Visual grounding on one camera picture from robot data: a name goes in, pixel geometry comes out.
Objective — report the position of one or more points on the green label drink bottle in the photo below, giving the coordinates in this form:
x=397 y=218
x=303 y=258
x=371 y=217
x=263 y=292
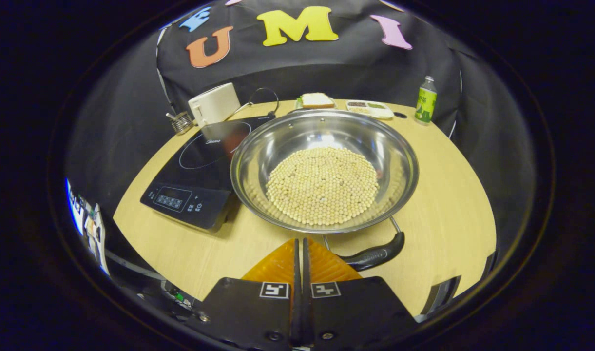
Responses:
x=426 y=105

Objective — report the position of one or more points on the black induction cooktop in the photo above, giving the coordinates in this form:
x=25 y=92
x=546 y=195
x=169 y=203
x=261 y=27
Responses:
x=195 y=175

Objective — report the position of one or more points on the white divided tray with beans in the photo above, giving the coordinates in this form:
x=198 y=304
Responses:
x=370 y=109

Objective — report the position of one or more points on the sandwich on plate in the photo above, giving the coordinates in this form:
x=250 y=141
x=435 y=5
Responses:
x=316 y=100

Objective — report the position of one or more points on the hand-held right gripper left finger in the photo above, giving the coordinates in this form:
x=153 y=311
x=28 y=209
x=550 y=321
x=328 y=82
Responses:
x=251 y=312

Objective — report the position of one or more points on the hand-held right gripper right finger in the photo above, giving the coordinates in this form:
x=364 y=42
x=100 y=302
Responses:
x=355 y=312

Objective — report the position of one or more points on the white toaster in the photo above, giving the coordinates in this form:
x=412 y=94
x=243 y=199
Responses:
x=214 y=103

